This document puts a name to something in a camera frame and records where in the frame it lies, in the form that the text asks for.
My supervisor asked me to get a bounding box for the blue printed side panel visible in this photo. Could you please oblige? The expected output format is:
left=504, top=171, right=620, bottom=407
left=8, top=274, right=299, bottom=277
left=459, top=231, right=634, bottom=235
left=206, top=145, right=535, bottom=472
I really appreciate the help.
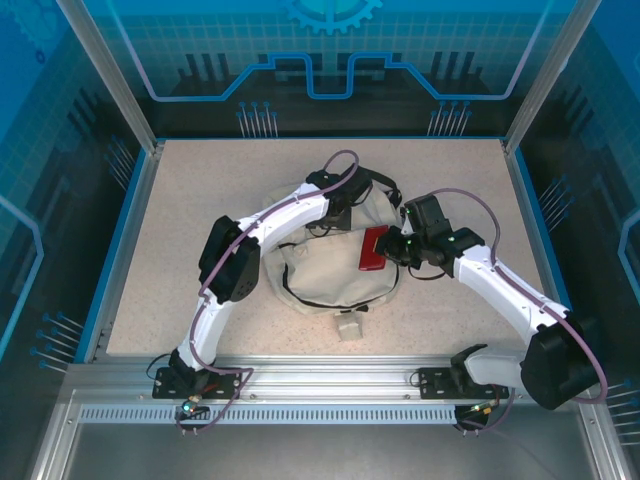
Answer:
left=0, top=0, right=154, bottom=480
left=514, top=0, right=640, bottom=480

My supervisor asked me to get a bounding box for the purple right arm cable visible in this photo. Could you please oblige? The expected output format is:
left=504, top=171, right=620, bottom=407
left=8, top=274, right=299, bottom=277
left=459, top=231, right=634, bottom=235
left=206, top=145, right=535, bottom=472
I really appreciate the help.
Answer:
left=429, top=187, right=610, bottom=436

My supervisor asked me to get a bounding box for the cream canvas backpack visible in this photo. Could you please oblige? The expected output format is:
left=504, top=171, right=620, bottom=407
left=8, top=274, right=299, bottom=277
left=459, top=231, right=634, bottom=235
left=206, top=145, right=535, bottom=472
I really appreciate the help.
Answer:
left=262, top=169, right=405, bottom=342

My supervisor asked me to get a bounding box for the blue printed back panel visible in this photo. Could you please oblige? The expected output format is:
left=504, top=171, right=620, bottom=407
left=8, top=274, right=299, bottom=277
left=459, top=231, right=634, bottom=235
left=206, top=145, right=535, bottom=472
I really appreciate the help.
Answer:
left=79, top=0, right=571, bottom=140

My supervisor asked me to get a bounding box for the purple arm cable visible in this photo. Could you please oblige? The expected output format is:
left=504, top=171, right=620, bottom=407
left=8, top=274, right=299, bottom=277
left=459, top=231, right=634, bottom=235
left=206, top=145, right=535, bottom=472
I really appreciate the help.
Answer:
left=175, top=148, right=362, bottom=437
left=429, top=187, right=610, bottom=436

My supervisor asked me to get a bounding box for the aluminium frame post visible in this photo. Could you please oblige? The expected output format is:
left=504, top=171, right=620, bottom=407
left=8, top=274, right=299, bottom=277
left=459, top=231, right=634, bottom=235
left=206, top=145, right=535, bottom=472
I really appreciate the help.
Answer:
left=501, top=0, right=602, bottom=154
left=53, top=0, right=167, bottom=154

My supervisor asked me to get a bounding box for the cable plug with green light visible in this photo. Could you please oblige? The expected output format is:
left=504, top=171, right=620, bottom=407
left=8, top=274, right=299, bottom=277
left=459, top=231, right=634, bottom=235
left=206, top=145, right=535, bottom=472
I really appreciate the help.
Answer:
left=175, top=395, right=209, bottom=421
left=458, top=399, right=501, bottom=424

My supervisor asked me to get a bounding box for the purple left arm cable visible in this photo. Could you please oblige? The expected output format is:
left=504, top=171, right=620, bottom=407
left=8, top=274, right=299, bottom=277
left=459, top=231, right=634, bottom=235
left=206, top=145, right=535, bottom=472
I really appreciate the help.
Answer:
left=175, top=148, right=362, bottom=437

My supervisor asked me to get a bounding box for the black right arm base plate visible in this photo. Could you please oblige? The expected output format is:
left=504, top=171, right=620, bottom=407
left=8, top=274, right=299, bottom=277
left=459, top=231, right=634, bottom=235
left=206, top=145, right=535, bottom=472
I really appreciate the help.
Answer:
left=417, top=367, right=510, bottom=401

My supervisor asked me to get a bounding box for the red pencil case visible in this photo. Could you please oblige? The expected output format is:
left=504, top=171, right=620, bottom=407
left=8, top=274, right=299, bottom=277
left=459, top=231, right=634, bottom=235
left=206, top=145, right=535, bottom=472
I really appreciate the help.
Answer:
left=358, top=225, right=391, bottom=272

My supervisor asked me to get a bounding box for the aluminium side rail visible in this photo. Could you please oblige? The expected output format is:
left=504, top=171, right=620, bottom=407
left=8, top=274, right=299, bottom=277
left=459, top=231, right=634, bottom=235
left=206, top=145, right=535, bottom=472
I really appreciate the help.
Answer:
left=82, top=140, right=167, bottom=365
left=501, top=139, right=591, bottom=365

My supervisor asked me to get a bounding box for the slotted aluminium cable duct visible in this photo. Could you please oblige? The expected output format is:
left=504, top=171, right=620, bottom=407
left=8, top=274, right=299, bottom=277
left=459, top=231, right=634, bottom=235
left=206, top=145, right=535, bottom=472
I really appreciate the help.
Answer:
left=78, top=405, right=459, bottom=426

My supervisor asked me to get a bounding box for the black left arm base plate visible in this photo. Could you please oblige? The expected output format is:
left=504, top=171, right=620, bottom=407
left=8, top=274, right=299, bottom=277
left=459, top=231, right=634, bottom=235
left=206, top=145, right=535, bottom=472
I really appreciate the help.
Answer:
left=152, top=367, right=246, bottom=401

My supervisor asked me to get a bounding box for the aluminium front rail beam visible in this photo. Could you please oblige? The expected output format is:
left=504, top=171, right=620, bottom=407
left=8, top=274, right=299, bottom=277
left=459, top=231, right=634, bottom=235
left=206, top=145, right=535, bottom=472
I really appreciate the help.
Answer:
left=64, top=353, right=599, bottom=407

